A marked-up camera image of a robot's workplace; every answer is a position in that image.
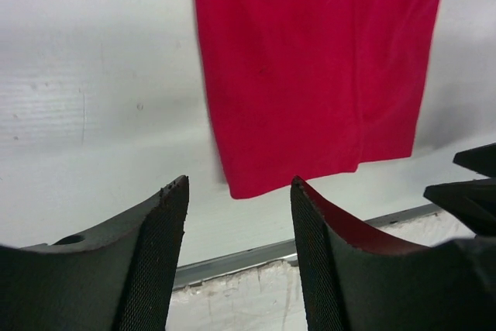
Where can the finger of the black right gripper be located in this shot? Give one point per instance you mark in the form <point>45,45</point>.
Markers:
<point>481,160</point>
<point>472,202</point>

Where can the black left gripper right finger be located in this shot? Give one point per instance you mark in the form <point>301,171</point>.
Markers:
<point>357,277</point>

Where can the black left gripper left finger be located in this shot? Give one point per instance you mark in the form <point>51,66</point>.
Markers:
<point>117,275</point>

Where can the red t-shirt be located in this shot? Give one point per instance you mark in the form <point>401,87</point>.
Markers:
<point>311,87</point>

